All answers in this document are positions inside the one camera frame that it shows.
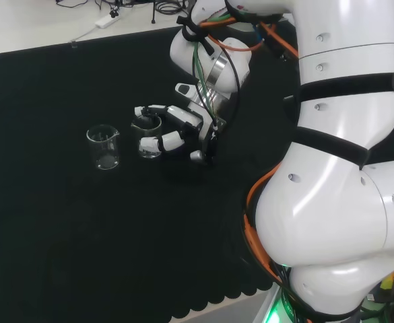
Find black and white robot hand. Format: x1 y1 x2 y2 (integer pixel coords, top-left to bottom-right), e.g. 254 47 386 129
133 100 228 165

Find clear glass beaker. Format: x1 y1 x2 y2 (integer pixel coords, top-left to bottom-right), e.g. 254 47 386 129
130 116 166 159
86 124 121 171

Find white power strip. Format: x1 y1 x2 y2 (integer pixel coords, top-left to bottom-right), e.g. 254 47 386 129
94 15 121 29

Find black bench cloth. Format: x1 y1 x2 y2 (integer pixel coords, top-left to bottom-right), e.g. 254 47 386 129
0 20 394 323

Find green robot cable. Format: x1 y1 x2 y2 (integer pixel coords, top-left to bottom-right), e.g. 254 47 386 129
191 9 218 119

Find black coiled cable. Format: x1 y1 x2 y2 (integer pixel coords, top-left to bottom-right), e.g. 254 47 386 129
156 0 197 17

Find orange robot cable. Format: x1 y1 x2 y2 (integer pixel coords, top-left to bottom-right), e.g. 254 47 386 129
198 13 300 287

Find black tangled cables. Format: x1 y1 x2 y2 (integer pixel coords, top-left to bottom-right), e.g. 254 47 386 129
55 0 140 18

